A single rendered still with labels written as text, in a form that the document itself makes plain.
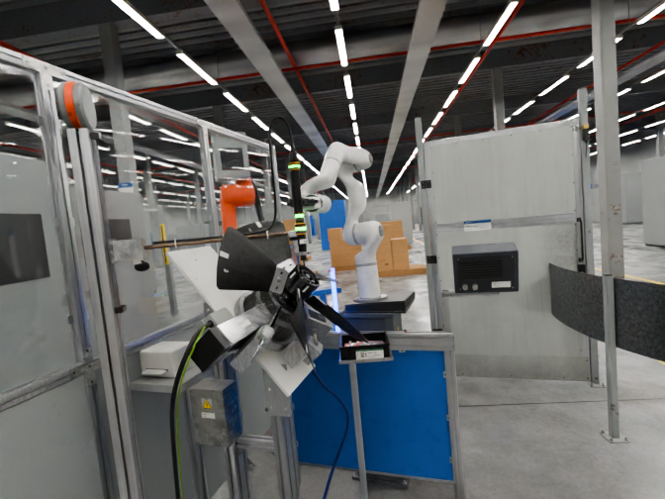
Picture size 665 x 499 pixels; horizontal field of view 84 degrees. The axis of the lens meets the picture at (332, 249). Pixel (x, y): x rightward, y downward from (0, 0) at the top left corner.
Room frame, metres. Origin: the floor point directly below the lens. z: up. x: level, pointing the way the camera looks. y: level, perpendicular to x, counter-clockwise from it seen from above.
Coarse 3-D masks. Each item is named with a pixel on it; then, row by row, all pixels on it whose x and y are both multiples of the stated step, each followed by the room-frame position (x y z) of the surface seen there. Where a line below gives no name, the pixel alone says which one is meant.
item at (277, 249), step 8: (248, 224) 1.54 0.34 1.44; (264, 224) 1.57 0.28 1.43; (280, 224) 1.60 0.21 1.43; (240, 232) 1.50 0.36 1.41; (248, 232) 1.51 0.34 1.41; (264, 232) 1.53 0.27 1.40; (272, 232) 1.54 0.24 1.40; (280, 232) 1.56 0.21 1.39; (256, 240) 1.50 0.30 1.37; (264, 240) 1.50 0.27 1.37; (272, 240) 1.51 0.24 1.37; (280, 240) 1.52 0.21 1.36; (264, 248) 1.48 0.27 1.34; (272, 248) 1.48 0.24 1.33; (280, 248) 1.49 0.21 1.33; (288, 248) 1.50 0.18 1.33; (272, 256) 1.46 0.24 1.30; (280, 256) 1.46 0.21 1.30; (288, 256) 1.46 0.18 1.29
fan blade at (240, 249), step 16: (224, 240) 1.19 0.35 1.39; (240, 240) 1.24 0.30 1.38; (240, 256) 1.22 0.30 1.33; (256, 256) 1.26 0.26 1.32; (240, 272) 1.20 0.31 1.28; (256, 272) 1.25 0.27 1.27; (272, 272) 1.30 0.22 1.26; (224, 288) 1.14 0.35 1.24; (240, 288) 1.20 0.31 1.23; (256, 288) 1.25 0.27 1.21
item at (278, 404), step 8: (208, 312) 1.41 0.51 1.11; (264, 376) 1.35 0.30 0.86; (264, 384) 1.35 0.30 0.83; (272, 384) 1.34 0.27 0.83; (272, 392) 1.34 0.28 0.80; (280, 392) 1.33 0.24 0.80; (272, 400) 1.34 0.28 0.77; (280, 400) 1.33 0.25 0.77; (288, 400) 1.32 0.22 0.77; (272, 408) 1.34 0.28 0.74; (280, 408) 1.33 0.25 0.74; (288, 408) 1.32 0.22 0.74; (288, 416) 1.32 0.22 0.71
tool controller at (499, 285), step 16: (464, 256) 1.56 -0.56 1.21; (480, 256) 1.54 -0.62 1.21; (496, 256) 1.52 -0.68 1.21; (512, 256) 1.50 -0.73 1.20; (464, 272) 1.58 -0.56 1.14; (480, 272) 1.56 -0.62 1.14; (496, 272) 1.54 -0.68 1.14; (512, 272) 1.52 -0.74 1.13; (464, 288) 1.58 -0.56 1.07; (480, 288) 1.58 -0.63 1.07; (496, 288) 1.56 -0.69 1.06; (512, 288) 1.54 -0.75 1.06
